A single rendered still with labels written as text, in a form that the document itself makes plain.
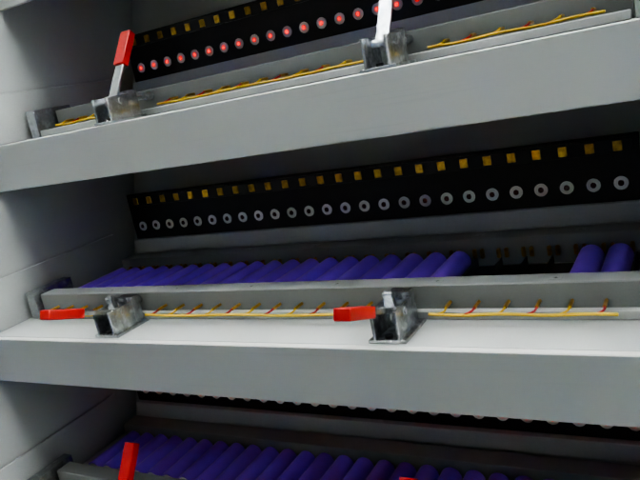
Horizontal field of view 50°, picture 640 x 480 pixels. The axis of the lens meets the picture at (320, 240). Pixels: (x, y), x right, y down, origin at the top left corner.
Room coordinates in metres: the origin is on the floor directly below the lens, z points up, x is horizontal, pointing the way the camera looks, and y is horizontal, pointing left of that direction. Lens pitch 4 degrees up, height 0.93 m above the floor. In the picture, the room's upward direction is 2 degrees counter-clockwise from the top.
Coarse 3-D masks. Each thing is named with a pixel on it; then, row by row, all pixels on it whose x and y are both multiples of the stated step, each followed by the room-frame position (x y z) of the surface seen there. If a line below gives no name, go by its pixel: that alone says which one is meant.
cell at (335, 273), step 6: (348, 258) 0.61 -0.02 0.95; (354, 258) 0.61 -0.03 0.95; (336, 264) 0.60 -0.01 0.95; (342, 264) 0.60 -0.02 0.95; (348, 264) 0.60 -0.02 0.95; (354, 264) 0.61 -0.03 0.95; (330, 270) 0.58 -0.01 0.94; (336, 270) 0.59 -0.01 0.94; (342, 270) 0.59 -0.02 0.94; (324, 276) 0.57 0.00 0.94; (330, 276) 0.57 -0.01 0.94; (336, 276) 0.58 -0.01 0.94
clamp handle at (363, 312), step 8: (384, 296) 0.46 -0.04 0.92; (392, 296) 0.46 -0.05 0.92; (384, 304) 0.47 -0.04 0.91; (392, 304) 0.46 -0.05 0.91; (336, 312) 0.41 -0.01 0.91; (344, 312) 0.41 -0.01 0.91; (352, 312) 0.41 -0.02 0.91; (360, 312) 0.42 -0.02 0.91; (368, 312) 0.42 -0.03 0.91; (376, 312) 0.44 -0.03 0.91; (384, 312) 0.45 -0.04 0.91; (336, 320) 0.41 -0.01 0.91; (344, 320) 0.41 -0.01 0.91; (352, 320) 0.41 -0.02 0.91
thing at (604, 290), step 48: (96, 288) 0.67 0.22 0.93; (144, 288) 0.64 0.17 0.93; (192, 288) 0.60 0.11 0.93; (240, 288) 0.57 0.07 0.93; (288, 288) 0.55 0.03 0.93; (336, 288) 0.52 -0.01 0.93; (384, 288) 0.50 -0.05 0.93; (432, 288) 0.48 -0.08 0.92; (480, 288) 0.47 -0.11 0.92; (528, 288) 0.45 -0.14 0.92; (576, 288) 0.44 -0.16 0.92; (624, 288) 0.42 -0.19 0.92
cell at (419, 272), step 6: (432, 252) 0.58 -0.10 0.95; (438, 252) 0.57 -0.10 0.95; (426, 258) 0.56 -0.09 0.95; (432, 258) 0.56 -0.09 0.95; (438, 258) 0.56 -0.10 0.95; (444, 258) 0.57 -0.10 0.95; (420, 264) 0.55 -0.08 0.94; (426, 264) 0.55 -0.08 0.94; (432, 264) 0.55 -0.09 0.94; (438, 264) 0.56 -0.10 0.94; (414, 270) 0.54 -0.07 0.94; (420, 270) 0.54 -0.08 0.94; (426, 270) 0.54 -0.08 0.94; (432, 270) 0.55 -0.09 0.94; (408, 276) 0.53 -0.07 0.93; (414, 276) 0.53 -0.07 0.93; (420, 276) 0.53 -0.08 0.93; (426, 276) 0.53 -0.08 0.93
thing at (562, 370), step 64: (64, 256) 0.75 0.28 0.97; (0, 320) 0.68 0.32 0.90; (64, 320) 0.68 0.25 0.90; (192, 320) 0.59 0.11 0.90; (256, 320) 0.56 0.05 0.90; (320, 320) 0.53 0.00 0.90; (448, 320) 0.48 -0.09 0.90; (512, 320) 0.46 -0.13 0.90; (576, 320) 0.44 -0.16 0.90; (64, 384) 0.63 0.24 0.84; (128, 384) 0.59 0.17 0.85; (192, 384) 0.55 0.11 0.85; (256, 384) 0.52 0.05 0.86; (320, 384) 0.49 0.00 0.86; (384, 384) 0.46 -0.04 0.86; (448, 384) 0.44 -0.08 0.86; (512, 384) 0.42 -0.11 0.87; (576, 384) 0.40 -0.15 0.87
